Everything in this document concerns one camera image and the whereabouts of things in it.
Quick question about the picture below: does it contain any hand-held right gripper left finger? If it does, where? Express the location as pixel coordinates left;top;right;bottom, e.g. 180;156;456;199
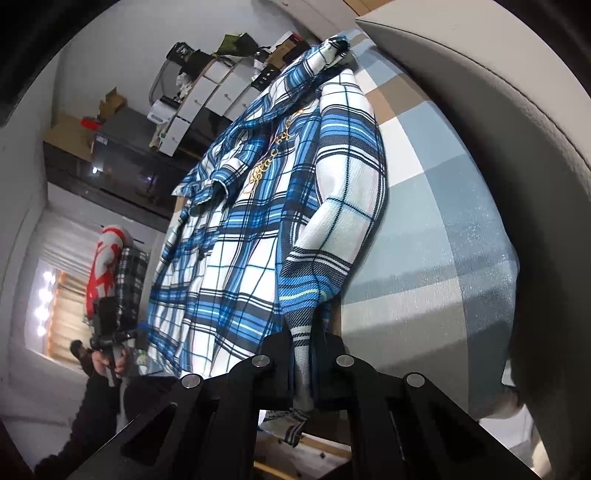
60;330;296;480

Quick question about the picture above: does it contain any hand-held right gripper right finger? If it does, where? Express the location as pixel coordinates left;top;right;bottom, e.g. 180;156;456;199
307;330;543;480

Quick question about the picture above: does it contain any blue plaid shirt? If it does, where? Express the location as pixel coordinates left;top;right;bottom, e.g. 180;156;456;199
148;38;389;448

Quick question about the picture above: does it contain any person's left forearm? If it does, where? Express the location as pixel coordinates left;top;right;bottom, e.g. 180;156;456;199
34;369;139;480

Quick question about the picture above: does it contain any person's left hand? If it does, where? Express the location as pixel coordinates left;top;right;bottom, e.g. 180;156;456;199
92;350;130;382

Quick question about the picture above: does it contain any red white cloth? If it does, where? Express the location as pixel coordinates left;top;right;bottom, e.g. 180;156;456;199
85;225;134;319

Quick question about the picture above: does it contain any beige curtain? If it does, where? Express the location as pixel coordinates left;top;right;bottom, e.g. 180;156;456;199
9;217;107;361

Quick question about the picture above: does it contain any black glass cabinet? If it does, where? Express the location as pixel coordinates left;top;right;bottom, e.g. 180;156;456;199
44;108;204;217

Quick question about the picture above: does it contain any large cardboard box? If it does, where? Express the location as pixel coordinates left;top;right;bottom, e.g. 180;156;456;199
44;113;99;162

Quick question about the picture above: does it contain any small open cardboard box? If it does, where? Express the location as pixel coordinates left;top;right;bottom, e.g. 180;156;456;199
97;88;127;121

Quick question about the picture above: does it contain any white appliance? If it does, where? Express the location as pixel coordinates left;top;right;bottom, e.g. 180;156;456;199
148;97;178;123

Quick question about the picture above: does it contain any white drawer cabinet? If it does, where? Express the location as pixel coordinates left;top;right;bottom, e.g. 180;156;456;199
157;58;278;158

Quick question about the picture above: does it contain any black bag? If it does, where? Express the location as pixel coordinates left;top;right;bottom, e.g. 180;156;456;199
166;41;209;71

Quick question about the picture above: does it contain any black box with lights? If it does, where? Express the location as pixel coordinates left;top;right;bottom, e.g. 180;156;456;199
252;65;281;89

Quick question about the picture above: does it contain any green bag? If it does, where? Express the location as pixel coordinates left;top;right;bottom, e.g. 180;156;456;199
217;32;257;59

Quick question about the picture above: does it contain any grey padded headboard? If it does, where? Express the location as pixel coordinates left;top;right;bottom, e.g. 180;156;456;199
355;0;591;480

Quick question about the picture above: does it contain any wooden bed frame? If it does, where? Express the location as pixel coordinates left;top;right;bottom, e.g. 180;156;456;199
254;415;354;480

